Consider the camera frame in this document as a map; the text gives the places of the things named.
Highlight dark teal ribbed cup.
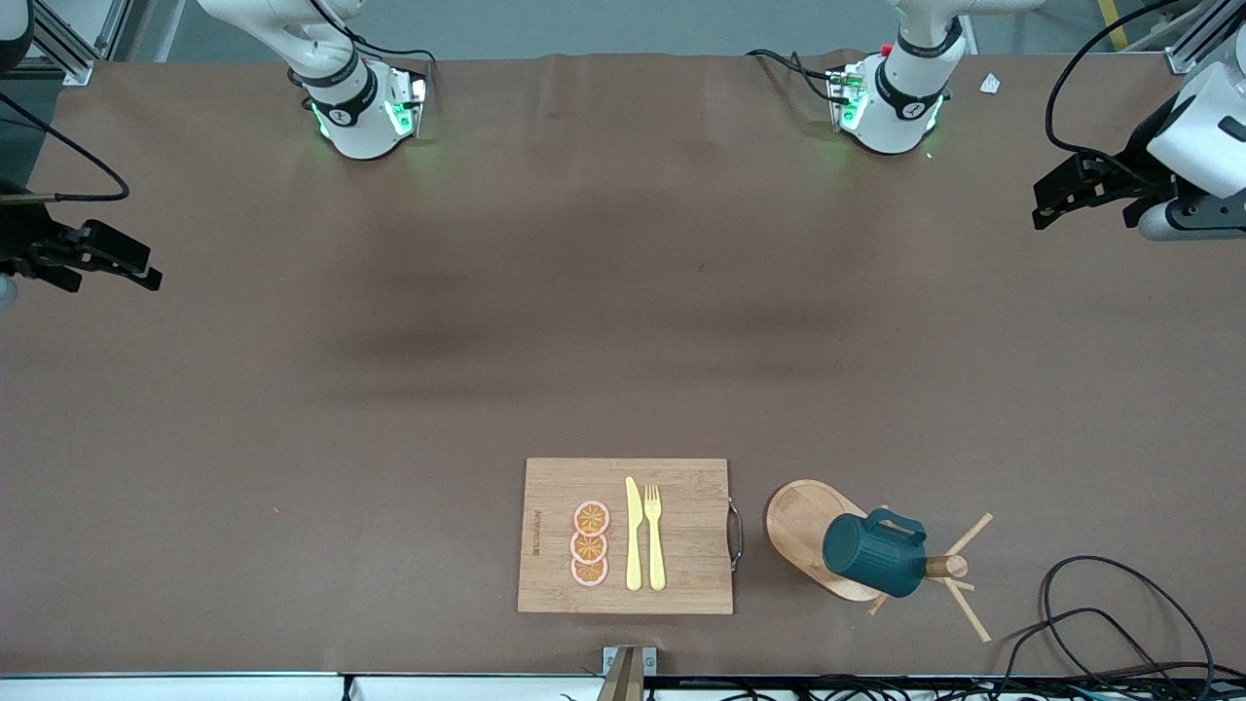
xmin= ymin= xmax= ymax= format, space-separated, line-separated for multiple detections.
xmin=823 ymin=508 xmax=928 ymax=599

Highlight brown table cover sheet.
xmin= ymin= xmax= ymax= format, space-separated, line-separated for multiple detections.
xmin=0 ymin=49 xmax=1246 ymax=680

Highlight wooden mug tree stand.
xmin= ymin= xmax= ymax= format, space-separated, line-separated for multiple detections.
xmin=766 ymin=479 xmax=995 ymax=645

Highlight bamboo cutting board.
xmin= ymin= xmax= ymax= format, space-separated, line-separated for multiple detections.
xmin=518 ymin=458 xmax=734 ymax=615

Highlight yellow plastic fork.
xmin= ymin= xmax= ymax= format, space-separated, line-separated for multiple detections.
xmin=643 ymin=484 xmax=668 ymax=592

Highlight yellow plastic knife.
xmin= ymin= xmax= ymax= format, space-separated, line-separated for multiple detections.
xmin=625 ymin=476 xmax=644 ymax=592

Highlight aluminium frame post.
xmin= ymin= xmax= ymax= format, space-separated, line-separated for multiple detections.
xmin=1162 ymin=0 xmax=1246 ymax=76
xmin=27 ymin=0 xmax=133 ymax=88

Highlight black left arm base cable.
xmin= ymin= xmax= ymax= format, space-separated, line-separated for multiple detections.
xmin=746 ymin=48 xmax=841 ymax=104

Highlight black arm base cable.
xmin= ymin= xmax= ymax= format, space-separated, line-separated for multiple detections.
xmin=341 ymin=33 xmax=438 ymax=71
xmin=746 ymin=48 xmax=841 ymax=104

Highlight black right arm base cable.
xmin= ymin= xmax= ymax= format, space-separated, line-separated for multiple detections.
xmin=341 ymin=33 xmax=438 ymax=71

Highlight metal mount bracket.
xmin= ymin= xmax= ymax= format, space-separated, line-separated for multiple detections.
xmin=597 ymin=645 xmax=659 ymax=701

